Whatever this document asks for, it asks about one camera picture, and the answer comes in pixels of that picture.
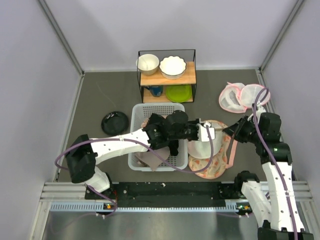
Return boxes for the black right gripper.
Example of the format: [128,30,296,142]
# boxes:
[223,114,264,144]

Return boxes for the white mesh laundry bag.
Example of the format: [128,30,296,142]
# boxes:
[187,120,227,159]

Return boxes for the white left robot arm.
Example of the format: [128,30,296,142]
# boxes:
[64,110,201,199]

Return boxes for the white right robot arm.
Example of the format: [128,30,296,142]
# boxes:
[223,112,315,240]

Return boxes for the tulip print mesh bra bag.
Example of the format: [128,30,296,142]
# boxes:
[188,132,238,180]

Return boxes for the pink trimmed mesh laundry bag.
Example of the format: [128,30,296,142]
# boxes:
[218,82,264,114]

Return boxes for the beige bra in basket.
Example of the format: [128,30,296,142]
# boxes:
[134,117,173,172]

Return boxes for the white plastic laundry basket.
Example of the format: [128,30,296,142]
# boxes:
[128,102,188,172]

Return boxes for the black garment in basket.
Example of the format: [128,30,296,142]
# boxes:
[143,113,179,156]

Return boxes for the green plastic plate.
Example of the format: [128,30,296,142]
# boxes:
[165,85,192,103]

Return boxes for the blue mug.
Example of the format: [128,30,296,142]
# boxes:
[145,85,164,98]

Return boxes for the white scalloped bowl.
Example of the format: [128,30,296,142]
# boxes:
[159,56,187,80]

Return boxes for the cream round bowl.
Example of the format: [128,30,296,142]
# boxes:
[136,53,160,76]

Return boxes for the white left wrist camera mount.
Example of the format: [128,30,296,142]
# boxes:
[197,121,216,142]

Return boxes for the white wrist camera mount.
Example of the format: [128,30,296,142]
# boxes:
[252,103,267,118]
[197,121,216,142]

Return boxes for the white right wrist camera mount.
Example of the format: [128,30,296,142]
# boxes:
[252,103,267,118]

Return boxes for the black wire wooden shelf rack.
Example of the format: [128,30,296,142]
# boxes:
[136,49,197,103]

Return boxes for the grey slotted cable duct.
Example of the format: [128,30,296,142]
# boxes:
[49,199,249,213]

